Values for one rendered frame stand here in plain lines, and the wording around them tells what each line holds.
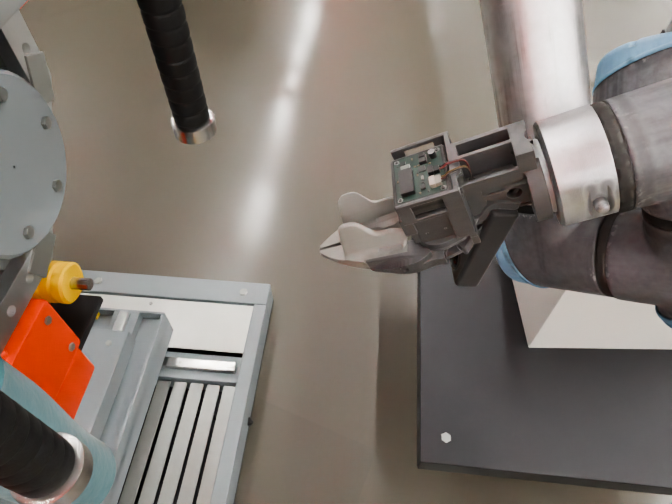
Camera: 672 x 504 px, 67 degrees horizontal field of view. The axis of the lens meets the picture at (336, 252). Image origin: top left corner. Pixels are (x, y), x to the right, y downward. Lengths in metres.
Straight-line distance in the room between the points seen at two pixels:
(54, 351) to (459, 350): 0.61
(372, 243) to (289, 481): 0.74
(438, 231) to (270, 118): 1.40
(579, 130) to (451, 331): 0.56
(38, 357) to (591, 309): 0.76
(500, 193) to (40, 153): 0.36
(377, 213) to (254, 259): 0.92
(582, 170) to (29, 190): 0.40
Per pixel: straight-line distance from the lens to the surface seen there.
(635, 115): 0.43
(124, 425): 1.05
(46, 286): 0.77
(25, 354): 0.69
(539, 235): 0.54
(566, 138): 0.42
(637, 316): 0.92
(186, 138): 0.54
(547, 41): 0.50
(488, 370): 0.91
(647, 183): 0.43
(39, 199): 0.44
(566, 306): 0.84
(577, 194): 0.42
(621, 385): 0.98
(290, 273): 1.34
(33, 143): 0.43
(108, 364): 1.04
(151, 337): 1.14
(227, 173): 1.62
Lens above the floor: 1.09
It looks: 52 degrees down
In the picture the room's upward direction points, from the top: straight up
